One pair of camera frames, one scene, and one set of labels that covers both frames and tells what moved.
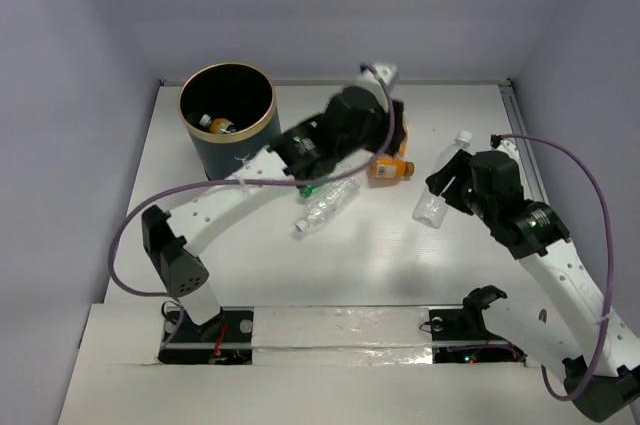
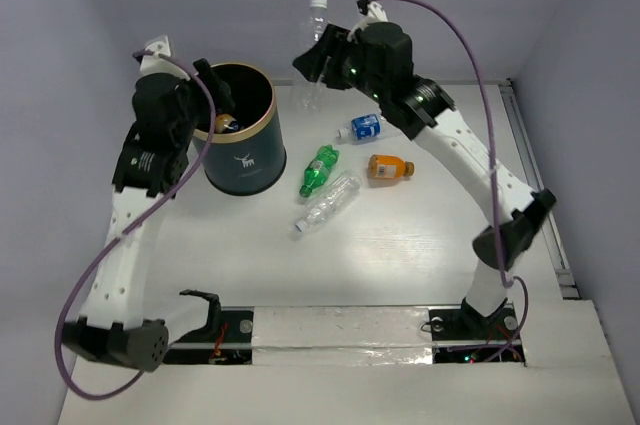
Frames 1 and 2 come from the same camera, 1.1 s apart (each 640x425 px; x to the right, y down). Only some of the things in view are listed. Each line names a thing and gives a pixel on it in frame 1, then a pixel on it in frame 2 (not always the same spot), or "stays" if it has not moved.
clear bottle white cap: x=329 y=203 stays
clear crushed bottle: x=432 y=209 → x=307 y=95
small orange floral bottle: x=404 y=144 → x=222 y=122
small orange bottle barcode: x=387 y=167 stays
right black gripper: x=459 y=165 → x=311 y=64
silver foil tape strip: x=347 y=335 stays
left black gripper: x=293 y=154 → x=201 y=90
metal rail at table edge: x=524 y=148 stays
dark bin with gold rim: x=230 y=112 stays
